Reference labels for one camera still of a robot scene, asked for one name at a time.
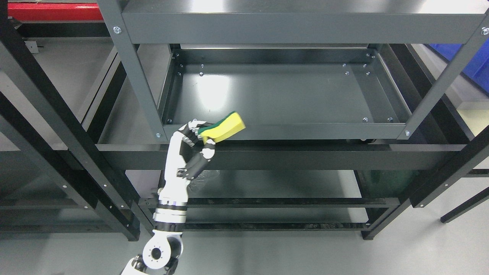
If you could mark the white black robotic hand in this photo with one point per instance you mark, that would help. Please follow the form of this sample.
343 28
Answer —
171 210

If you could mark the green yellow sponge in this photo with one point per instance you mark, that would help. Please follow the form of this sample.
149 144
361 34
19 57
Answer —
223 129

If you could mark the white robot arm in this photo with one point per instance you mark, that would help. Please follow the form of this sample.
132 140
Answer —
161 252

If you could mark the black metal shelf rack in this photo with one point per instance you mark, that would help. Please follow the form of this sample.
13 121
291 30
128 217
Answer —
54 179

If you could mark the clear plastic bag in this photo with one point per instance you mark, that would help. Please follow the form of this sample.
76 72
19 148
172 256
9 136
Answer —
204 178

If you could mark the grey metal shelving unit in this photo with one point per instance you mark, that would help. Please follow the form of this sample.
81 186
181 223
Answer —
345 98

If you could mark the red panel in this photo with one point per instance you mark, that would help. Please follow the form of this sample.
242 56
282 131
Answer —
55 11

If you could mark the blue plastic bin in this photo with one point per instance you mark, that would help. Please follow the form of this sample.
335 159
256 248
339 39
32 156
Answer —
477 70

